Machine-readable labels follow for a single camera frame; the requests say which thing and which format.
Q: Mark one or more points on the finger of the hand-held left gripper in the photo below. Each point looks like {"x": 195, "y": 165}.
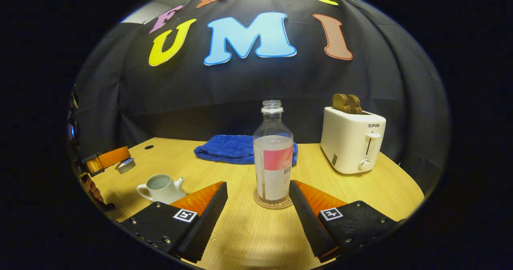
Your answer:
{"x": 112, "y": 156}

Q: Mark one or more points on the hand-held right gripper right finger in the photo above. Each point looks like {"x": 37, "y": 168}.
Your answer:
{"x": 306, "y": 222}

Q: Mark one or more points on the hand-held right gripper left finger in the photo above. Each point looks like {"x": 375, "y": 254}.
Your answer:
{"x": 208, "y": 222}

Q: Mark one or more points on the round wooden coaster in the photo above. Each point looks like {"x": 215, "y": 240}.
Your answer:
{"x": 276, "y": 206}

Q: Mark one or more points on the white ceramic teacup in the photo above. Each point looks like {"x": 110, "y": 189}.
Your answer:
{"x": 164, "y": 194}

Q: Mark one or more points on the clear plastic water bottle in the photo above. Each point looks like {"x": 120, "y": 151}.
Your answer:
{"x": 272, "y": 174}

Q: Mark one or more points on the blue towel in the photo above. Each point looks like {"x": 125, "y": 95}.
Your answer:
{"x": 224, "y": 150}

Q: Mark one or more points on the white toaster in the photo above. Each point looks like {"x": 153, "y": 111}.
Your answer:
{"x": 348, "y": 142}

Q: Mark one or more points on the brown toast slice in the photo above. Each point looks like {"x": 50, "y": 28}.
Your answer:
{"x": 340, "y": 103}
{"x": 356, "y": 104}

